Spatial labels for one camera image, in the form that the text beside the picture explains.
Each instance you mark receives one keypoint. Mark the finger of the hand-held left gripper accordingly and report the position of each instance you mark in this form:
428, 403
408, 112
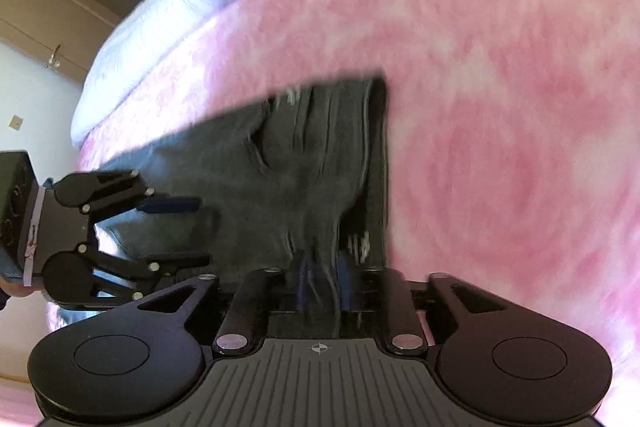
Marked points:
112, 189
75, 279

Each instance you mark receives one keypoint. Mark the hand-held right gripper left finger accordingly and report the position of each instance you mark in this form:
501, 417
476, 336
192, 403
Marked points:
248, 307

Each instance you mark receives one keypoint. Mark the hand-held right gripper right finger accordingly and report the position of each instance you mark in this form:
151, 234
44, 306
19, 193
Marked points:
397, 307

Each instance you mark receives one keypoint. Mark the dark grey garment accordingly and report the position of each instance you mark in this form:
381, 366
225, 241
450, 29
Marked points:
300, 167

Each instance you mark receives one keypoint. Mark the white bed sheet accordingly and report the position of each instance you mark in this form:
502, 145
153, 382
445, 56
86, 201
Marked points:
165, 7

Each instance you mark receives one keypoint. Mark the pink fluffy blanket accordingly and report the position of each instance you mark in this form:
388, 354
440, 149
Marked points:
500, 107

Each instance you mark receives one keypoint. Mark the wall switch plate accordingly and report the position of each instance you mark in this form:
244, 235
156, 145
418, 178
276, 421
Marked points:
16, 122

